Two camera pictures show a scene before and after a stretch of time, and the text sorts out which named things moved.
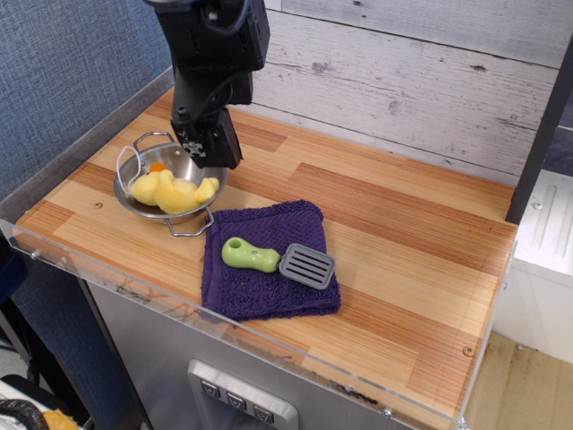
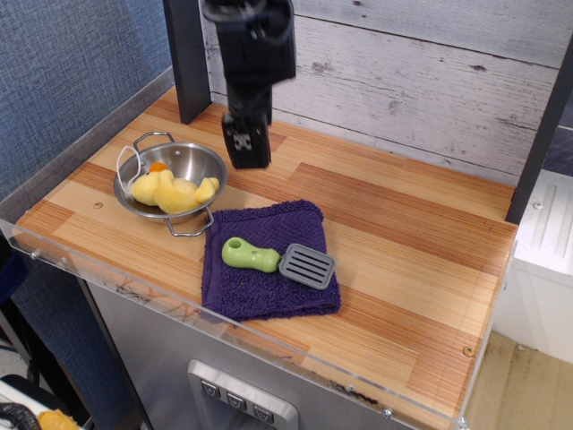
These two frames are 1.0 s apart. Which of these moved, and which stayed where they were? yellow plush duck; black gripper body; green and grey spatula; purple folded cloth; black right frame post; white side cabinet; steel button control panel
Moved: black gripper body
Stayed: purple folded cloth; green and grey spatula; yellow plush duck; steel button control panel; black right frame post; white side cabinet
